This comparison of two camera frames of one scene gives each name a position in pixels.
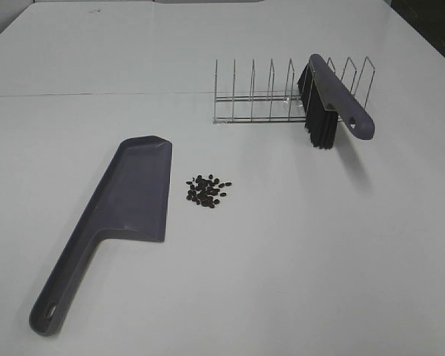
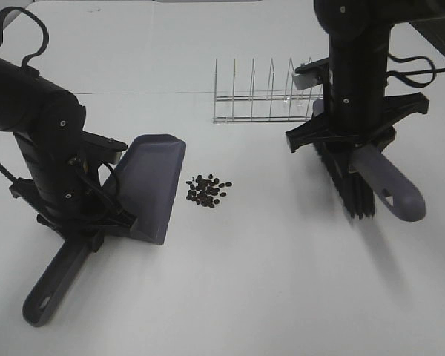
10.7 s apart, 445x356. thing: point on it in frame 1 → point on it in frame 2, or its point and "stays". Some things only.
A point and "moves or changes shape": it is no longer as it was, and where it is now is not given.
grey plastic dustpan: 130,201 moves or changes shape
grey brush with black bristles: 323,98 moves or changes shape
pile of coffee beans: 205,191 stays
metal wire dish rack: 284,107 stays
